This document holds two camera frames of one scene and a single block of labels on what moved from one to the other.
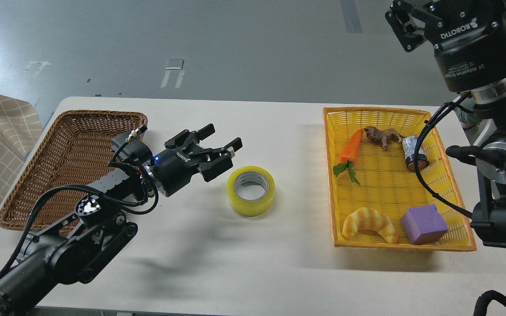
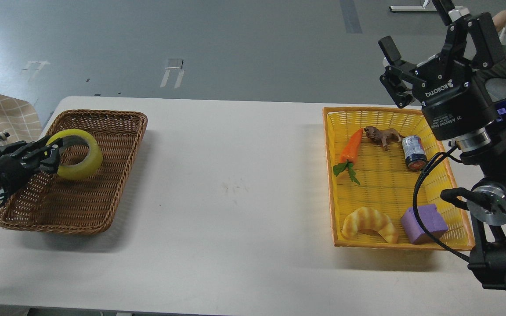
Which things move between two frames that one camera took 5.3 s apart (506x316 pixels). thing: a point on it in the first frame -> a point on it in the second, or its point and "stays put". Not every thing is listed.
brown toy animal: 378,135 stays put
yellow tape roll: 251,190 -> 90,166
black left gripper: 173,167 -> 43,155
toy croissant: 368,218 stays put
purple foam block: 424,224 stays put
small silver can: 409,143 stays put
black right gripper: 476,41 -> 453,103
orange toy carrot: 348,155 stays put
